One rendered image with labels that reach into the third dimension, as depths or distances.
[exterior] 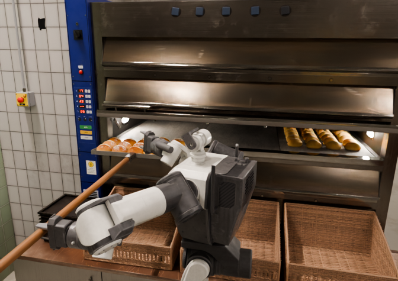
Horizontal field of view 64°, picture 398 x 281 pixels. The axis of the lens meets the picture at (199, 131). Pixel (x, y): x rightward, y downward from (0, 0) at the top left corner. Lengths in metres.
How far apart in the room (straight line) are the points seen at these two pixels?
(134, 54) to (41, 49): 0.68
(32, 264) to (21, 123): 1.02
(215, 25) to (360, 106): 0.98
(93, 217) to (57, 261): 1.35
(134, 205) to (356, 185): 1.62
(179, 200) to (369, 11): 1.52
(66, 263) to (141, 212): 1.33
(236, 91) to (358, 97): 0.71
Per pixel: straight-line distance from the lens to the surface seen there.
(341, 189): 2.22
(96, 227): 0.88
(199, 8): 2.03
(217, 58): 2.00
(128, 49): 2.18
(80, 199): 1.44
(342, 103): 2.07
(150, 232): 2.32
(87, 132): 2.36
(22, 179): 2.86
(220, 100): 2.02
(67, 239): 1.19
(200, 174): 1.11
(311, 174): 2.18
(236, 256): 1.33
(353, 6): 2.06
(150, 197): 0.93
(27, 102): 2.53
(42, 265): 2.31
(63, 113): 2.46
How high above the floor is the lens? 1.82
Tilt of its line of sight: 15 degrees down
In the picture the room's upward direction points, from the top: 1 degrees clockwise
